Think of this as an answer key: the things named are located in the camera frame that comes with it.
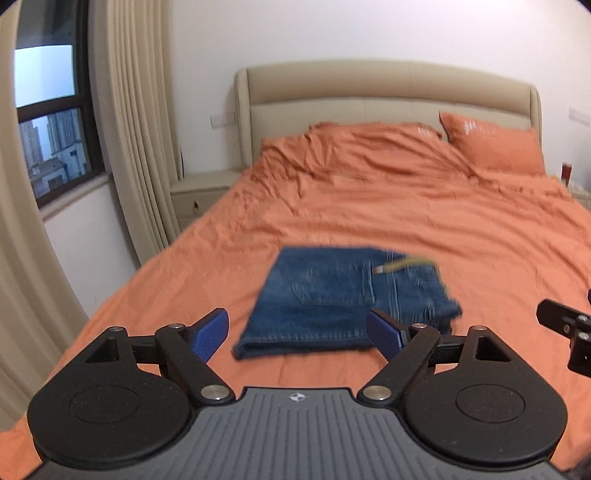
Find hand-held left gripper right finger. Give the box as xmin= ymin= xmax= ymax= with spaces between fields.
xmin=357 ymin=308 xmax=509 ymax=407

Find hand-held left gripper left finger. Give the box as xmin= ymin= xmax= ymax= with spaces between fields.
xmin=85 ymin=307 xmax=235 ymax=406

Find orange pillow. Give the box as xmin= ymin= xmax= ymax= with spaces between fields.
xmin=438 ymin=111 xmax=546 ymax=175

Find blue denim pants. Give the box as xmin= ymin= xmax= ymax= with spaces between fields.
xmin=231 ymin=247 xmax=464 ymax=361

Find beige padded headboard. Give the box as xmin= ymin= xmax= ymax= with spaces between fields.
xmin=234 ymin=60 xmax=542 ymax=172

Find orange bed duvet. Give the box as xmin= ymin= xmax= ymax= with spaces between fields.
xmin=0 ymin=121 xmax=591 ymax=474

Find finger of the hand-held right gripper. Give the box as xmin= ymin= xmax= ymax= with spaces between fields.
xmin=536 ymin=298 xmax=591 ymax=376

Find dark framed window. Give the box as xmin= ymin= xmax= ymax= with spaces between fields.
xmin=11 ymin=0 xmax=110 ymax=209

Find beige nightstand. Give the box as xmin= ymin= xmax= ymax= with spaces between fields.
xmin=169 ymin=169 xmax=241 ymax=234

